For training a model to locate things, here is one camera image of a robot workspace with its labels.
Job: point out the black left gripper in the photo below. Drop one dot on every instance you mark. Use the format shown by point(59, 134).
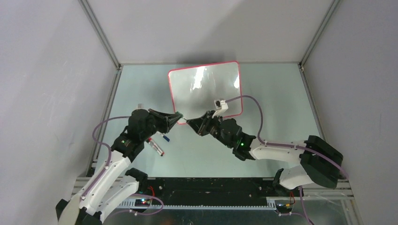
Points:
point(170, 117)

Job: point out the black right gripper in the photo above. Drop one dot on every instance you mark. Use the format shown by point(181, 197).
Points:
point(201, 125)

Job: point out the green capped white marker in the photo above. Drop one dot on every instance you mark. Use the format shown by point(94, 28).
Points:
point(180, 116)

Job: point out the red framed whiteboard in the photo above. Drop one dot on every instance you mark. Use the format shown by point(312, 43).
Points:
point(194, 89)

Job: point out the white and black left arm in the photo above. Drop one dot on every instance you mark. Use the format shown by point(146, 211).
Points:
point(115, 181)

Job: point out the blue capped white marker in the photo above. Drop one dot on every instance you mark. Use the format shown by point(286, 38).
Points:
point(164, 136)

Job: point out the red capped white marker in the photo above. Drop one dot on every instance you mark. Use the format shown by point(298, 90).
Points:
point(157, 148)

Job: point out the black capped white marker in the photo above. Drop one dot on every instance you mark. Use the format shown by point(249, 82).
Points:
point(155, 149)

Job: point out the left electronics board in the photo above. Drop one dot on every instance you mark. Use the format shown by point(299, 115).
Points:
point(142, 202)

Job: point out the electronics board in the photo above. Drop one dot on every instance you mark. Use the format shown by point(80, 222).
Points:
point(142, 202)
point(287, 206)

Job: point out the right electronics board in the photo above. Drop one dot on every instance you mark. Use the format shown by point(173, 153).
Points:
point(287, 206)

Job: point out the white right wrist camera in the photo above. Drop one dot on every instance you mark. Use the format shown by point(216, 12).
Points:
point(221, 107)

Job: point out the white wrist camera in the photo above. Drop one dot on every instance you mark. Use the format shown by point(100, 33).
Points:
point(221, 107)
point(140, 106)

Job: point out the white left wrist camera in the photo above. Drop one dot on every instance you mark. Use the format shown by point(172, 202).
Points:
point(140, 106)

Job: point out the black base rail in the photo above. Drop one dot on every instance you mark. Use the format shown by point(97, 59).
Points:
point(215, 192)

